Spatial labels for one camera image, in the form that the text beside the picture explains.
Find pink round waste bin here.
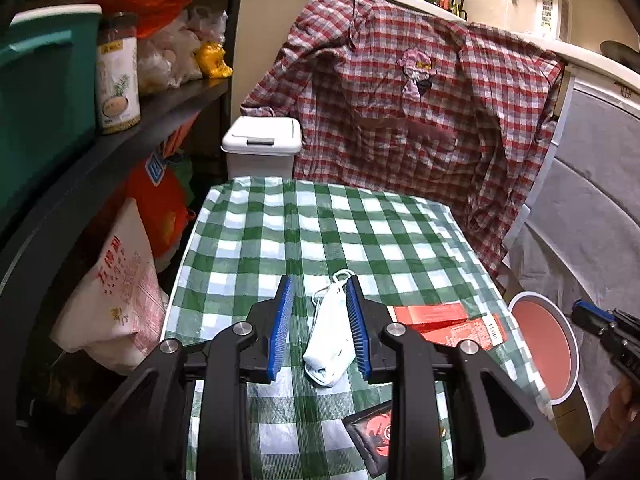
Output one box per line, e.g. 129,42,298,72
507,291,582,406

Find white rice sack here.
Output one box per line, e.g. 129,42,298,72
49,197,168,376

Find black shelf rack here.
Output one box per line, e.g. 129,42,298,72
0,0,246,480

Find red carton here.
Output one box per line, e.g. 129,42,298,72
389,302,507,350

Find orange sack with blue label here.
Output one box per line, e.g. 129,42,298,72
95,125,196,261

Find grey cloth cover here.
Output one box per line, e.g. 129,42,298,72
502,77,640,361

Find white plastic bags of food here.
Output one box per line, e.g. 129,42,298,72
135,7,228,96

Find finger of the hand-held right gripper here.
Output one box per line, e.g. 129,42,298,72
571,299,619,336

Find teal storage box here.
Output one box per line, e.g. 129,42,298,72
0,4,103,221

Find red plaid shirt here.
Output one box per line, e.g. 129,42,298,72
241,0,568,278

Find green checkered tablecloth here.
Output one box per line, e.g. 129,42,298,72
162,176,556,480

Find red plastic bag on shelf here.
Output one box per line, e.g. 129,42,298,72
92,0,193,38

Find black and red sachet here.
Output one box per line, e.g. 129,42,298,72
344,400,396,478

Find yellow plastic bag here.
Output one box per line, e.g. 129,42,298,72
195,41,233,79

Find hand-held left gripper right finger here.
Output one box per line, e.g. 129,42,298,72
345,276,586,480

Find white face mask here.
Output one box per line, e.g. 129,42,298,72
302,269,358,388

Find labelled seasoning jar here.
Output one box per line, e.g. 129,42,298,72
95,12,142,135

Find person's right hand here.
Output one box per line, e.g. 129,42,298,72
595,375,640,453

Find white lidded bin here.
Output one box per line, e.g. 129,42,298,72
221,116,304,183

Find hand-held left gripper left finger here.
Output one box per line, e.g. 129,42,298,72
57,275,296,480

